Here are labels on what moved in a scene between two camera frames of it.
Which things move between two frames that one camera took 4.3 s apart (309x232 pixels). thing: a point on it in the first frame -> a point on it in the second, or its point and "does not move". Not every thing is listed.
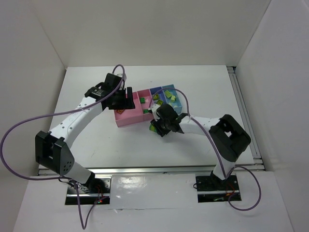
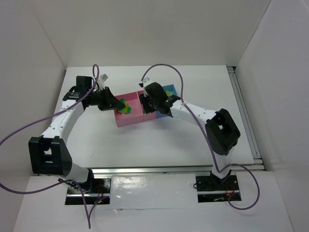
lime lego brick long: [168, 94] does not move
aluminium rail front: [205, 169] does not move
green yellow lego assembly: [152, 128] -> [126, 110]
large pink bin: [130, 116] does not move
